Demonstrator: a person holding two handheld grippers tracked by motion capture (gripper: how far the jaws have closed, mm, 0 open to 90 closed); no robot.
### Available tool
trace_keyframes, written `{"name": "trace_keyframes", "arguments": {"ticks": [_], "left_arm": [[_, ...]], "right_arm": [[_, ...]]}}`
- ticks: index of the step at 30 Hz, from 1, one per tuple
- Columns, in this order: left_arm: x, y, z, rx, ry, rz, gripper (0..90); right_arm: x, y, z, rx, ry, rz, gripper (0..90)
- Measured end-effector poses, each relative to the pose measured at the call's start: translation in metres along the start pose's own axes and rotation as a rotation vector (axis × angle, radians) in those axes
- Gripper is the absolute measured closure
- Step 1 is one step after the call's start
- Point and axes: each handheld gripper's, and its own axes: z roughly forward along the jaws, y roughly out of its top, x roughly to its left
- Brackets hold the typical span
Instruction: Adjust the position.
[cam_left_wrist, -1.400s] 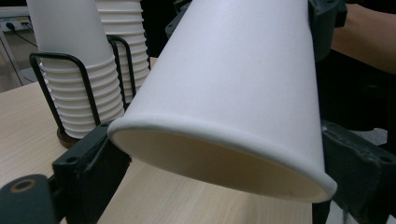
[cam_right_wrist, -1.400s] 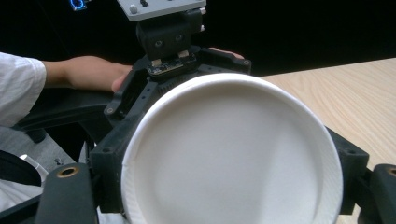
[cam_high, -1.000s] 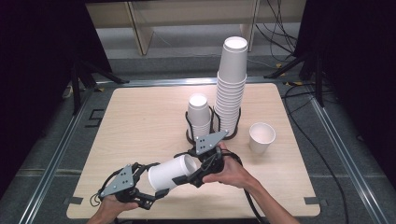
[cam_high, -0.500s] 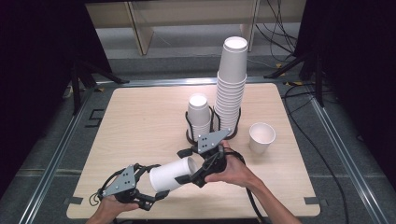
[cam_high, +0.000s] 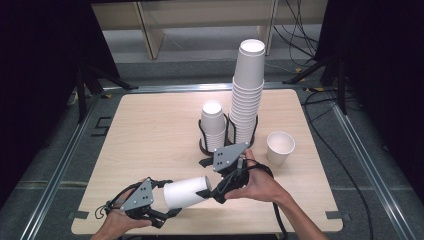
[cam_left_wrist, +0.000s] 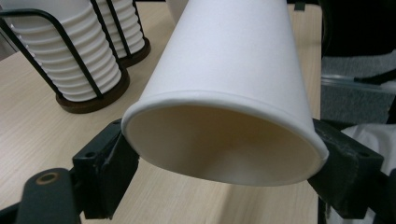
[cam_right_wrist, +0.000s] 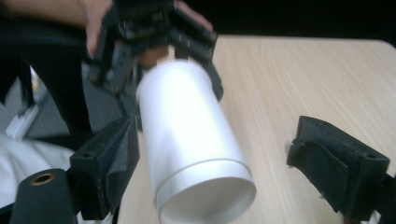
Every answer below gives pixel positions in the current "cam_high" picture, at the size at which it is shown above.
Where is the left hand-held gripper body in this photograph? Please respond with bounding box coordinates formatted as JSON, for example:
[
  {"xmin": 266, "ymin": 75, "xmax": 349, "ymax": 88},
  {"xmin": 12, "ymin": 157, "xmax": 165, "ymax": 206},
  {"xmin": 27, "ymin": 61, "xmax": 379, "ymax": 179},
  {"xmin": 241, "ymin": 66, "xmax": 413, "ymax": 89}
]
[{"xmin": 119, "ymin": 176, "xmax": 167, "ymax": 230}]

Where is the black metal stand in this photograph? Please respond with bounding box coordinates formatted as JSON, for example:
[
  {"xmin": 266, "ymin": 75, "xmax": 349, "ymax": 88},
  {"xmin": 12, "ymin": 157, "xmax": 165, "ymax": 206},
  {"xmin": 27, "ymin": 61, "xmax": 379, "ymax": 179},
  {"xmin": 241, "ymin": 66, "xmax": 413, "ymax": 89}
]
[
  {"xmin": 75, "ymin": 63, "xmax": 139, "ymax": 124},
  {"xmin": 282, "ymin": 56, "xmax": 348, "ymax": 116}
]

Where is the beige wooden table frame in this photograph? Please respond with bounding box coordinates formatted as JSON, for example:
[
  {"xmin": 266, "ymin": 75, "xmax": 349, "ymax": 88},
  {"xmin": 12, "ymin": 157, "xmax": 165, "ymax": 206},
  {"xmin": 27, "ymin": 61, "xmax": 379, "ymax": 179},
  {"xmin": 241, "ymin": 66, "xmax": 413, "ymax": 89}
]
[{"xmin": 90, "ymin": 0, "xmax": 329, "ymax": 61}]

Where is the long black floor cable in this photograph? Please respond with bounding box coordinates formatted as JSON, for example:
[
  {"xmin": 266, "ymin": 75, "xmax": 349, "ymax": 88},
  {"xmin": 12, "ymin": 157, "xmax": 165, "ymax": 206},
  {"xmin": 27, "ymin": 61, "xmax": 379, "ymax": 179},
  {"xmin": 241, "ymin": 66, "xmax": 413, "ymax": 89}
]
[{"xmin": 300, "ymin": 89, "xmax": 375, "ymax": 240}]

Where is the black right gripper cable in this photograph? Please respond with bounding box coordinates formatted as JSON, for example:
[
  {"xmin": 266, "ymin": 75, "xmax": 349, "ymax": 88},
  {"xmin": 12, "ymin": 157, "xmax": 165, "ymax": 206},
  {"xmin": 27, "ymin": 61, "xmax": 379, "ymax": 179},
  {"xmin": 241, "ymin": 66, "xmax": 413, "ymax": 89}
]
[{"xmin": 219, "ymin": 158, "xmax": 289, "ymax": 240}]

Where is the black left gripper cord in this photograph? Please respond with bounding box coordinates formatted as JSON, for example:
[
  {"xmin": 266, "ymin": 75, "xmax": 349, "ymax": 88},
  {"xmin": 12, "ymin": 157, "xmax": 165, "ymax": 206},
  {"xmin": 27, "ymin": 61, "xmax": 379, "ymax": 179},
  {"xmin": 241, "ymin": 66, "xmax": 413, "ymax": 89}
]
[{"xmin": 94, "ymin": 181, "xmax": 144, "ymax": 221}]

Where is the person's right hand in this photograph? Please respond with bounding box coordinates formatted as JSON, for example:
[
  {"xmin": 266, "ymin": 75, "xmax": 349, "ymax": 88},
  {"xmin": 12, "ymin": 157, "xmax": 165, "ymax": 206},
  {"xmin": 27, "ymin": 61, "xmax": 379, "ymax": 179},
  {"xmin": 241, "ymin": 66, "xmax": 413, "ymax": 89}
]
[{"xmin": 223, "ymin": 148, "xmax": 285, "ymax": 204}]

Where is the dark curtain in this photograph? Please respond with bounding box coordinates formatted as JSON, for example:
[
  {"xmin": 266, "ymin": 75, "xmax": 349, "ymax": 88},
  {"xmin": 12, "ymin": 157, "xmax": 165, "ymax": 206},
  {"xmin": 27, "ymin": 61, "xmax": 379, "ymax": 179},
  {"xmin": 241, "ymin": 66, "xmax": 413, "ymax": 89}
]
[
  {"xmin": 314, "ymin": 0, "xmax": 424, "ymax": 201},
  {"xmin": 0, "ymin": 0, "xmax": 122, "ymax": 209}
]

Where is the person's left hand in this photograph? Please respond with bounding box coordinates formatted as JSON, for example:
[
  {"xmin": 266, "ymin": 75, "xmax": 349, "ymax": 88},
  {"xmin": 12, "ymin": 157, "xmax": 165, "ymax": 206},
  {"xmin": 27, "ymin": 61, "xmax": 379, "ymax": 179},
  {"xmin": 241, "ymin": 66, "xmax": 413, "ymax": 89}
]
[{"xmin": 97, "ymin": 209, "xmax": 153, "ymax": 238}]

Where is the short stack of paper cups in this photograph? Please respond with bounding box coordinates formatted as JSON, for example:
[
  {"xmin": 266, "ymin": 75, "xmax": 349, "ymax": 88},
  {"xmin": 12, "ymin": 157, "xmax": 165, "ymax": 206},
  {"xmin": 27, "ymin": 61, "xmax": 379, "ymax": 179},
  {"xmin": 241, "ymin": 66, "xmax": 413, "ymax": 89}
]
[{"xmin": 199, "ymin": 99, "xmax": 229, "ymax": 153}]

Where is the bundle of black floor cables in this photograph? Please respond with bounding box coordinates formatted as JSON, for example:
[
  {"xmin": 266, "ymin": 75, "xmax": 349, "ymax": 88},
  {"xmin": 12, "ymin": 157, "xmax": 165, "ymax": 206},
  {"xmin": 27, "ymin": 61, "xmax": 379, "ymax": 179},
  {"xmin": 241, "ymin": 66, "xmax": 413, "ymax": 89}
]
[{"xmin": 273, "ymin": 0, "xmax": 322, "ymax": 68}]

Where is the black double cup holder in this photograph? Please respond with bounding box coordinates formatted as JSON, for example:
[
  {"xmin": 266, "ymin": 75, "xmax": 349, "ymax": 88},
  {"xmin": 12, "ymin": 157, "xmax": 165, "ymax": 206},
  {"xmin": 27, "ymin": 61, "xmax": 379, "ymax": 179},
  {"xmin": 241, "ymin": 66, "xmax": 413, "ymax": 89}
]
[{"xmin": 198, "ymin": 113, "xmax": 259, "ymax": 157}]

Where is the tall stack of paper cups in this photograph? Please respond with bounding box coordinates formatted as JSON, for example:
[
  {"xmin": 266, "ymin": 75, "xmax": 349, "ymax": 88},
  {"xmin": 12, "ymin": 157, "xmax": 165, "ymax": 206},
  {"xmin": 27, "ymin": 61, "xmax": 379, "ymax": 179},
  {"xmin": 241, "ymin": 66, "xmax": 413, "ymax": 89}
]
[{"xmin": 227, "ymin": 38, "xmax": 267, "ymax": 148}]

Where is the aluminium floor rail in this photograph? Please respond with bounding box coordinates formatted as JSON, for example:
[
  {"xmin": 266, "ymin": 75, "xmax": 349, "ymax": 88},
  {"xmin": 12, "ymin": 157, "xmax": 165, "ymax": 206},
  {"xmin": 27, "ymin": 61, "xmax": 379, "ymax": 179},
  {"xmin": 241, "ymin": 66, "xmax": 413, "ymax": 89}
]
[
  {"xmin": 19, "ymin": 93, "xmax": 103, "ymax": 240},
  {"xmin": 102, "ymin": 81, "xmax": 301, "ymax": 95},
  {"xmin": 331, "ymin": 103, "xmax": 419, "ymax": 240}
]

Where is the white paper cup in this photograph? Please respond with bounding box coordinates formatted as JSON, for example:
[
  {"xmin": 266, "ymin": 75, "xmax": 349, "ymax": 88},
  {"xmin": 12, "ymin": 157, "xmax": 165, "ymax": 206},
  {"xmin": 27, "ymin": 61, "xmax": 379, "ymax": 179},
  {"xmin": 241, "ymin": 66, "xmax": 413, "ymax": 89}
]
[
  {"xmin": 162, "ymin": 175, "xmax": 213, "ymax": 211},
  {"xmin": 266, "ymin": 130, "xmax": 296, "ymax": 166}
]

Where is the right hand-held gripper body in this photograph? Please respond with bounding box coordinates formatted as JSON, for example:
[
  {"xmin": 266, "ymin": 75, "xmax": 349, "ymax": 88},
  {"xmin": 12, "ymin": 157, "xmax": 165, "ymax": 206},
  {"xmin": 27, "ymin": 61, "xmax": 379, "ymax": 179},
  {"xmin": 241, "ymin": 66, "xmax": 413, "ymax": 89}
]
[{"xmin": 210, "ymin": 141, "xmax": 252, "ymax": 205}]

